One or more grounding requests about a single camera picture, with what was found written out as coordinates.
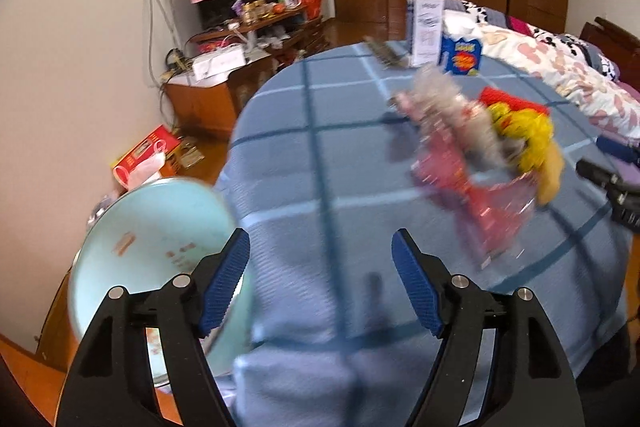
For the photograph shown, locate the red yellow cardboard box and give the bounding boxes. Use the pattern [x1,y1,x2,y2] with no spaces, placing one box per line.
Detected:
[111,124,182,188]

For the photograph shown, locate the light blue cartoon bucket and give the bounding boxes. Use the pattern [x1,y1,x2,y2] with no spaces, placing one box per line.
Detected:
[67,177,256,393]

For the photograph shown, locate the wooden television cabinet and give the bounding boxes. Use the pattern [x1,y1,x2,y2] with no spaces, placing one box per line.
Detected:
[164,4,328,140]

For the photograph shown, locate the white rectangular box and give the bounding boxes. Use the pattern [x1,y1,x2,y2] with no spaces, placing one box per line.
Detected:
[192,48,247,82]

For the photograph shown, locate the wooden bed headboard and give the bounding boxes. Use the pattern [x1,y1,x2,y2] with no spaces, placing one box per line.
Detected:
[580,17,640,82]

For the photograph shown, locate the black hanging cables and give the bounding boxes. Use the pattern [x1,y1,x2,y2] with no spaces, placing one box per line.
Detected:
[144,0,183,88]

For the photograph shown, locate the black television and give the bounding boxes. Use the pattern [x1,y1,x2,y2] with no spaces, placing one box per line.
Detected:
[197,0,278,30]

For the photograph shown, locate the blue drink carton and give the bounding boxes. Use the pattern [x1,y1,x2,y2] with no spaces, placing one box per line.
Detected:
[440,24,485,78]

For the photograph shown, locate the small yellow bin with liner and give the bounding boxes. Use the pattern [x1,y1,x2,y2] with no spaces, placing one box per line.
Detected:
[87,193,126,228]

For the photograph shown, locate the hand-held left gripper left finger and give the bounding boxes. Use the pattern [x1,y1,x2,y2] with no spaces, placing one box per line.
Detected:
[56,228,251,427]

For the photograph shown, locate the gold foil wrapper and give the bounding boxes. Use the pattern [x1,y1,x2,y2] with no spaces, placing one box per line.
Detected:
[177,138,206,168]

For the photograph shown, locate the flat patterned snack packet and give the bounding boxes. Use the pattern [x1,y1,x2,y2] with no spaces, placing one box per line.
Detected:
[364,36,408,68]

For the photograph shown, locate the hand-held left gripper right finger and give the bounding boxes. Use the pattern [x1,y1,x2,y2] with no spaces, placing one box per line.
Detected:
[391,228,586,427]

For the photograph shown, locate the cartoon mouse blanket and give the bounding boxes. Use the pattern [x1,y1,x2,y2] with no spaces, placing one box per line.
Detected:
[442,0,623,80]

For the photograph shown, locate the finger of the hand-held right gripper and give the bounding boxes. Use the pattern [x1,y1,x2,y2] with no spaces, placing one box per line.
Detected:
[575,159,640,230]
[596,135,640,164]

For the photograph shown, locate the yellow plastic bag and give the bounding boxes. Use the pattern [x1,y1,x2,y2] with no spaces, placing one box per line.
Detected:
[487,102,565,206]

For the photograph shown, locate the tall white milk carton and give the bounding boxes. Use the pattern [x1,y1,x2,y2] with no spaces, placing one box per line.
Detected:
[404,0,446,68]

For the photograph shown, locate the pink heart floral quilt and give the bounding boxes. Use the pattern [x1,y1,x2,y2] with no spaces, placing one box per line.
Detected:
[445,9,640,140]

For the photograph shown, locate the red printed plastic wrapper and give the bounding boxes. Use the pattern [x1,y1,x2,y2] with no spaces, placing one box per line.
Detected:
[411,107,538,260]

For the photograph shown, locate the blue plaid tablecloth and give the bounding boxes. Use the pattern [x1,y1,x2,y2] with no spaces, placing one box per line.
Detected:
[215,39,633,427]

